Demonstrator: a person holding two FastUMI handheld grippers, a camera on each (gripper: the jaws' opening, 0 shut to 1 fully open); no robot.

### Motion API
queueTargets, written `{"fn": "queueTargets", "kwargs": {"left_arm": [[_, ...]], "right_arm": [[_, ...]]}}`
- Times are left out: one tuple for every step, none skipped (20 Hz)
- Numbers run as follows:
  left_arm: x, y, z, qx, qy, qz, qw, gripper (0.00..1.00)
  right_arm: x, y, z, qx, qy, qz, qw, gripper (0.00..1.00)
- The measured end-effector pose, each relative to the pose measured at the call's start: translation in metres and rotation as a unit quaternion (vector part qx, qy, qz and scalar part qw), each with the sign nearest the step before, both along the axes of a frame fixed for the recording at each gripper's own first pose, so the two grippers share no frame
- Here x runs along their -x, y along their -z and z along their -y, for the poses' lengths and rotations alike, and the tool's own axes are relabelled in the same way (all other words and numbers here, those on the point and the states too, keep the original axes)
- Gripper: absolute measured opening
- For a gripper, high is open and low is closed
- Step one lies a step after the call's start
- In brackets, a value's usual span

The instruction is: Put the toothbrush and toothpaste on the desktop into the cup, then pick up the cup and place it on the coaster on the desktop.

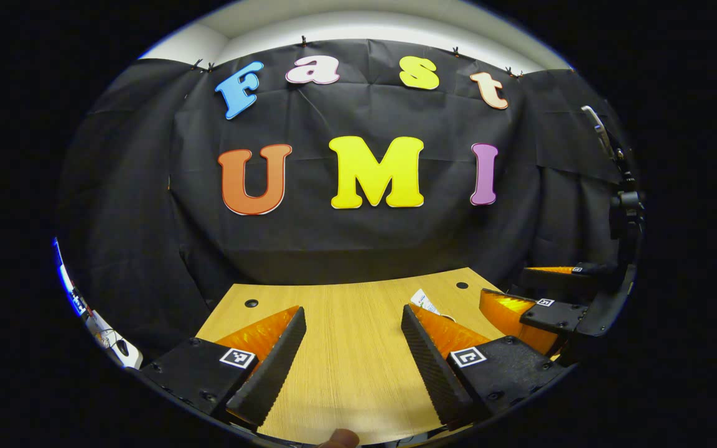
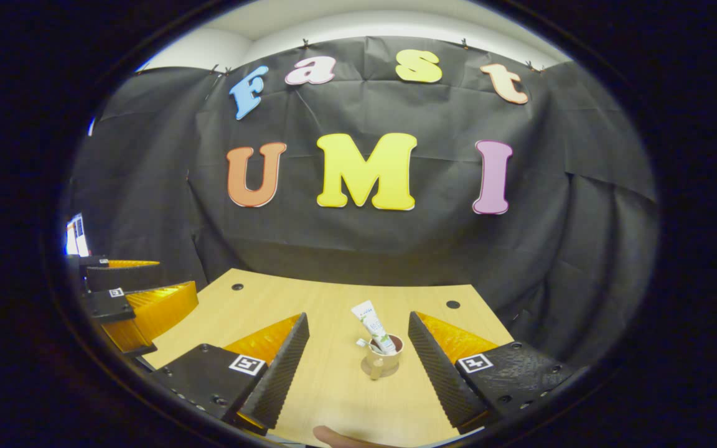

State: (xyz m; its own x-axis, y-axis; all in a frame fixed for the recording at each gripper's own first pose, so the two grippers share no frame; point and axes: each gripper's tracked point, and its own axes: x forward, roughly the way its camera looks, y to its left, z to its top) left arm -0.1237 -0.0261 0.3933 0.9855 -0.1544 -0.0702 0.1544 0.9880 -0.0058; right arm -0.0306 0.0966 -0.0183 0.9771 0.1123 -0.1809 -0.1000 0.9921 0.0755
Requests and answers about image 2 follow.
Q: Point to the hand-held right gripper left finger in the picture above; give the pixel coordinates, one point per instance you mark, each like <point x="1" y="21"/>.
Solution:
<point x="281" y="373"/>

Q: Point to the beige cup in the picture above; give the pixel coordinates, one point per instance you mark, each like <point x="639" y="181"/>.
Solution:
<point x="389" y="361"/>

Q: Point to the white toothpaste tube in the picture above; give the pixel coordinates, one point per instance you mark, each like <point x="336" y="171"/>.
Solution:
<point x="371" y="323"/>

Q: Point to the black backdrop cloth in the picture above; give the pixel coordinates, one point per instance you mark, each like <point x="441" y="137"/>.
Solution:
<point x="333" y="249"/>

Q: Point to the wooden desktop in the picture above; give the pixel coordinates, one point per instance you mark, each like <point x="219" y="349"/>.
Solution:
<point x="333" y="311"/>

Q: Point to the computer monitor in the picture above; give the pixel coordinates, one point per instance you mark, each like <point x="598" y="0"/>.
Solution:
<point x="77" y="236"/>

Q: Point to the white toothbrush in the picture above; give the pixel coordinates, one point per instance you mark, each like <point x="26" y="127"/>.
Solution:
<point x="363" y="342"/>

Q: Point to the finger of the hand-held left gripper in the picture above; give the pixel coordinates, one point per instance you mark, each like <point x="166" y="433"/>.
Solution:
<point x="106" y="305"/>
<point x="122" y="277"/>

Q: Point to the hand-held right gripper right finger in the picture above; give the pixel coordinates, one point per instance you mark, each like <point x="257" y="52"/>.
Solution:
<point x="439" y="373"/>

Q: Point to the round brown coaster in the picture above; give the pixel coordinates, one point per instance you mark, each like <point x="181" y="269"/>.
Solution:
<point x="394" y="371"/>

